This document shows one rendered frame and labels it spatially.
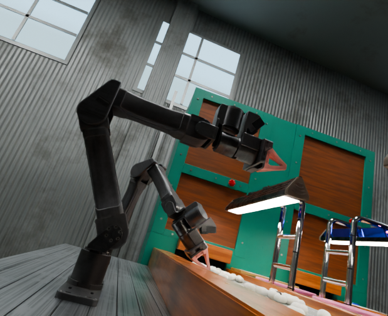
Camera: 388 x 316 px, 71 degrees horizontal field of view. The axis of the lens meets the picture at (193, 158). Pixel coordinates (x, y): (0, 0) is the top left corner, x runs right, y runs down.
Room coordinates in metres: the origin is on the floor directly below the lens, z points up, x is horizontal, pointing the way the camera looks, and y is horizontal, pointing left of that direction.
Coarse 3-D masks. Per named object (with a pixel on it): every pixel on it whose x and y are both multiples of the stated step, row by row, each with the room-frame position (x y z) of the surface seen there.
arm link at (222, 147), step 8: (224, 128) 0.63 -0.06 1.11; (232, 128) 0.63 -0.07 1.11; (216, 136) 0.64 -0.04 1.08; (224, 136) 0.62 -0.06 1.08; (232, 136) 0.63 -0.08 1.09; (216, 144) 0.63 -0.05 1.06; (224, 144) 0.62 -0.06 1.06; (232, 144) 0.62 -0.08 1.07; (224, 152) 0.64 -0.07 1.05; (232, 152) 0.64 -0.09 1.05
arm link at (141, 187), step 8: (144, 176) 1.14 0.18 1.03; (128, 184) 1.16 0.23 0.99; (136, 184) 1.13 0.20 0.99; (144, 184) 1.16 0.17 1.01; (128, 192) 1.15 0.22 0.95; (136, 192) 1.15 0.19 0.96; (128, 200) 1.15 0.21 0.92; (136, 200) 1.16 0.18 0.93; (128, 208) 1.15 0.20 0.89; (128, 216) 1.18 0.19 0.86
